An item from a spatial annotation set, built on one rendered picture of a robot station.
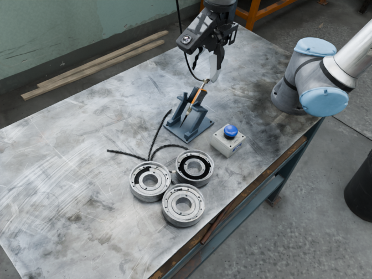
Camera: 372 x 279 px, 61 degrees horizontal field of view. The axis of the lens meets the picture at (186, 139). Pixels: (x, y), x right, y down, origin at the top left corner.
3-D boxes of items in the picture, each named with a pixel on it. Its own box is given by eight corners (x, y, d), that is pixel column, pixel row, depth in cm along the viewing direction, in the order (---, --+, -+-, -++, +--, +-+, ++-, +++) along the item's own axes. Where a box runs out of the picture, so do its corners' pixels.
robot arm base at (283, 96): (285, 81, 119) (295, 58, 112) (320, 102, 113) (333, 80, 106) (262, 98, 112) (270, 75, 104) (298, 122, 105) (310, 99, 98)
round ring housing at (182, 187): (208, 225, 78) (211, 217, 75) (166, 233, 76) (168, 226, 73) (196, 189, 85) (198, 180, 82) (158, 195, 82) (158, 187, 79)
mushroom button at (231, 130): (228, 147, 92) (232, 136, 88) (218, 139, 94) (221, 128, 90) (237, 140, 94) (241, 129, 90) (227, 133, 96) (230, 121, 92)
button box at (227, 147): (227, 159, 92) (231, 148, 89) (210, 144, 95) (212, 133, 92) (244, 145, 97) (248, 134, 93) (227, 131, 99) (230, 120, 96)
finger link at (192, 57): (204, 63, 92) (216, 40, 84) (190, 72, 89) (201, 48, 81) (197, 56, 92) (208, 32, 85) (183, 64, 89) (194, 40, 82)
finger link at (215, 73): (232, 78, 87) (231, 45, 82) (218, 87, 84) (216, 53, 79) (223, 75, 89) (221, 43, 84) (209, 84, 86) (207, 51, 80)
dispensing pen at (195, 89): (172, 124, 95) (200, 74, 89) (180, 124, 98) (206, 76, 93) (177, 129, 94) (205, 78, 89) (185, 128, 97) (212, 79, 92)
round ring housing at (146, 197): (172, 201, 82) (174, 193, 78) (131, 206, 79) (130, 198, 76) (166, 168, 88) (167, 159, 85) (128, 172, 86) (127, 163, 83)
